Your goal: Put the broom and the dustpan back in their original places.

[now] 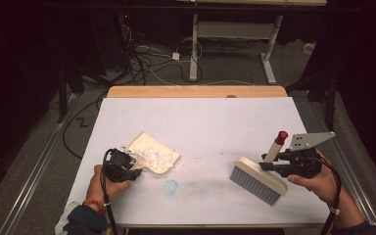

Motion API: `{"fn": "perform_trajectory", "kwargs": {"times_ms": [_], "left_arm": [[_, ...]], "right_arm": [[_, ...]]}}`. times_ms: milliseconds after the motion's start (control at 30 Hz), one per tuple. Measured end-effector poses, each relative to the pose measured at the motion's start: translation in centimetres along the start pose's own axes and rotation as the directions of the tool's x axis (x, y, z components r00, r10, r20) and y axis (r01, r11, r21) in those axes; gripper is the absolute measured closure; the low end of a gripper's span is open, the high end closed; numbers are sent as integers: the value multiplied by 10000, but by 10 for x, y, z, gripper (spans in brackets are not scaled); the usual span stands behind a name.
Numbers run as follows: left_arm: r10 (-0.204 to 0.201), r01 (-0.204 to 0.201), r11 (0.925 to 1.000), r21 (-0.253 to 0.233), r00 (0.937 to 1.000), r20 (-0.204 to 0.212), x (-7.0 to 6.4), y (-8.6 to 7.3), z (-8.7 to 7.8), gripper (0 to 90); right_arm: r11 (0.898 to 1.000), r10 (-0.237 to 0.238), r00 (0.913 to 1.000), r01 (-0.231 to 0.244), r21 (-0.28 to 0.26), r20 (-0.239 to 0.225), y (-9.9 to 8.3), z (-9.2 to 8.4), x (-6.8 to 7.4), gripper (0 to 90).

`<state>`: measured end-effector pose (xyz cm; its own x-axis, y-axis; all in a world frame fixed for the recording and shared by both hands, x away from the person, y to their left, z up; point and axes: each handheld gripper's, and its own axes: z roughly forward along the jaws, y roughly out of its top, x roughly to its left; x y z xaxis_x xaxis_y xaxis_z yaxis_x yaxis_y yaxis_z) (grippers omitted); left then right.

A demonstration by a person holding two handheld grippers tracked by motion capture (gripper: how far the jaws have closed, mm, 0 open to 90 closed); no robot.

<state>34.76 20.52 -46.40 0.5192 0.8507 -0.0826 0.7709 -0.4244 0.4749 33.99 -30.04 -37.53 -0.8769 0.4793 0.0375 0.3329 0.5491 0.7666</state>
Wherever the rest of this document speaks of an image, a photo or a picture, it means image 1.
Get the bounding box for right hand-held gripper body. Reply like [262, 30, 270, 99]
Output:
[282, 131, 336, 179]

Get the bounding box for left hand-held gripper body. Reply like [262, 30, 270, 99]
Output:
[103, 148, 132, 183]

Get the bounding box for cream brush with red-tipped handle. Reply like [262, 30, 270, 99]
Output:
[229, 130, 289, 208]

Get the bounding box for cream dustpan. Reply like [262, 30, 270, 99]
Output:
[125, 131, 182, 175]

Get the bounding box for pile of white paper scraps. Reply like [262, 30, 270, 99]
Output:
[136, 146, 176, 171]

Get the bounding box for person's left hand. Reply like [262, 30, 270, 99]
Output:
[85, 164, 134, 210]

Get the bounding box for person's right hand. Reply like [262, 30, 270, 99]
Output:
[287, 148, 351, 213]

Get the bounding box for black metal stand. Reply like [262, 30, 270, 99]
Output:
[287, 70, 339, 135]
[56, 62, 86, 124]

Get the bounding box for white table sheet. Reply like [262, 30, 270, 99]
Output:
[64, 97, 331, 226]

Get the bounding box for wooden table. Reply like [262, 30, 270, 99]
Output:
[97, 85, 331, 229]

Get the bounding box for small white box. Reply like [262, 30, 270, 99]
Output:
[303, 42, 317, 55]

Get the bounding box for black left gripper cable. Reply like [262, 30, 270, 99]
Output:
[99, 148, 120, 235]

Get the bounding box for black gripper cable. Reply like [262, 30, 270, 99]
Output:
[99, 148, 120, 235]
[309, 156, 343, 235]

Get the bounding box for orange bead bracelet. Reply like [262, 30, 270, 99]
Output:
[82, 198, 108, 214]

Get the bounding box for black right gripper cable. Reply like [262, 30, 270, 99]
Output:
[309, 156, 343, 235]

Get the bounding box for black looping floor cable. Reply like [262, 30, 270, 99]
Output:
[62, 92, 110, 161]

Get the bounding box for metal floor rail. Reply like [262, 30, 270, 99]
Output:
[306, 94, 376, 235]
[0, 93, 81, 235]

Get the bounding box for tangle of floor cables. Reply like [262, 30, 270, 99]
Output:
[117, 23, 259, 86]

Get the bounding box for white desk frame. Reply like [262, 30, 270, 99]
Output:
[175, 0, 328, 85]

